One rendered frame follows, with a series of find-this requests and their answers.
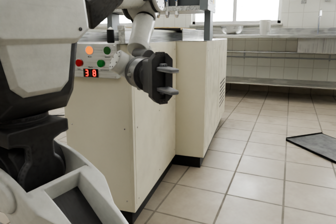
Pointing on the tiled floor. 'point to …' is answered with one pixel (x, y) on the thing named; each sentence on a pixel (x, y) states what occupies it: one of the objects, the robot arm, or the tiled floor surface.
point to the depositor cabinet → (198, 97)
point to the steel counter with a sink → (329, 44)
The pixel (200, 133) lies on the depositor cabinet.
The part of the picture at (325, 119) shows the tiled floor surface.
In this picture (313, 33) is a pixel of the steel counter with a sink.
